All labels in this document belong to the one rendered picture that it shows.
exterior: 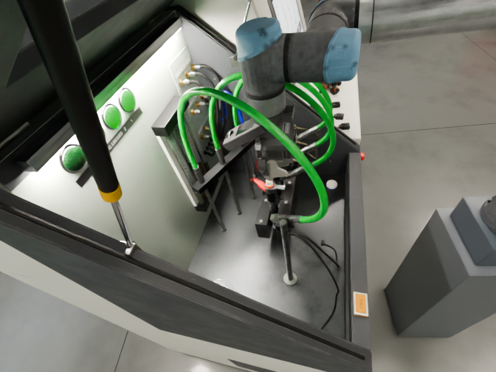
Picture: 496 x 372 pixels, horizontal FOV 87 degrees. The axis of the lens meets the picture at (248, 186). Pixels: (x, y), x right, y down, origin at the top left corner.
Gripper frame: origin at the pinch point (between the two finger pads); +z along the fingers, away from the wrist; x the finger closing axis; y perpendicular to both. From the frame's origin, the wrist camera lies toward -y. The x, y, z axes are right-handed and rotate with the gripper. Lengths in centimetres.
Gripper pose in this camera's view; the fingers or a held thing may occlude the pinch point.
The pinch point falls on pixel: (268, 176)
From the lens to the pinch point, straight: 67.5
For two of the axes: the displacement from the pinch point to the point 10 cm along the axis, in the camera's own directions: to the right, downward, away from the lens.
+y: 9.6, 0.6, -2.8
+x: 2.3, -7.6, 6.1
